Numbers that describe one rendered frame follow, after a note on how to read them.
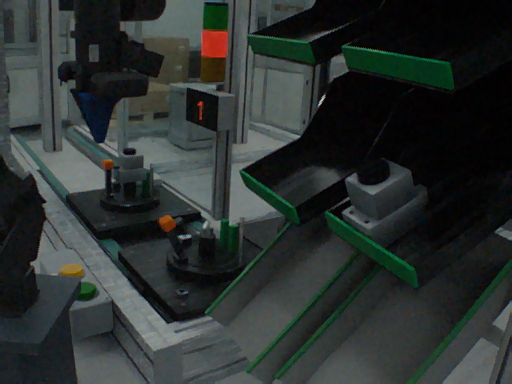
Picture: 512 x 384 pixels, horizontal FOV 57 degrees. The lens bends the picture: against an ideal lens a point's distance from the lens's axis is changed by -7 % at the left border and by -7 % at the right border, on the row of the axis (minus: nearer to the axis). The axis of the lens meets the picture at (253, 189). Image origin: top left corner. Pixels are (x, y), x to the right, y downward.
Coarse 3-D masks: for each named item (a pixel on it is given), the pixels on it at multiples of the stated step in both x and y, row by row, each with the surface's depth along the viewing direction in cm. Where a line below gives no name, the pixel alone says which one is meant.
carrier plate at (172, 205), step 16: (80, 192) 118; (96, 192) 118; (160, 192) 121; (80, 208) 108; (96, 208) 109; (160, 208) 111; (176, 208) 112; (192, 208) 113; (96, 224) 101; (112, 224) 101; (128, 224) 102; (144, 224) 104
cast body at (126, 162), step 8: (128, 152) 108; (136, 152) 110; (120, 160) 110; (128, 160) 108; (136, 160) 109; (120, 168) 109; (128, 168) 109; (136, 168) 110; (144, 168) 111; (120, 176) 108; (128, 176) 109; (136, 176) 110; (144, 176) 111
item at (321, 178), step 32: (352, 96) 64; (384, 96) 66; (416, 96) 52; (320, 128) 63; (352, 128) 65; (384, 128) 52; (288, 160) 63; (320, 160) 60; (352, 160) 58; (256, 192) 58; (288, 192) 57; (320, 192) 51
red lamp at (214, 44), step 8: (208, 32) 94; (216, 32) 94; (224, 32) 95; (208, 40) 95; (216, 40) 95; (224, 40) 96; (208, 48) 95; (216, 48) 95; (224, 48) 96; (216, 56) 96; (224, 56) 97
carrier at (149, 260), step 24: (240, 216) 82; (168, 240) 96; (192, 240) 92; (216, 240) 93; (240, 240) 83; (144, 264) 86; (168, 264) 85; (192, 264) 83; (216, 264) 84; (240, 264) 85; (168, 288) 79; (192, 288) 80; (216, 288) 80; (168, 312) 75; (192, 312) 74
